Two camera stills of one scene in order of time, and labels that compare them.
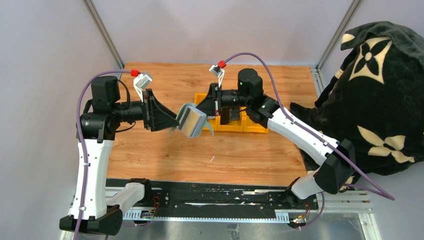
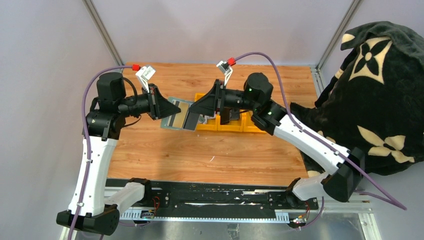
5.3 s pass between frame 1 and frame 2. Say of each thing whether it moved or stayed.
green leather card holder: moved
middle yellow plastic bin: stayed
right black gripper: stayed
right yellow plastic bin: stayed
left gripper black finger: moved
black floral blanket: stayed
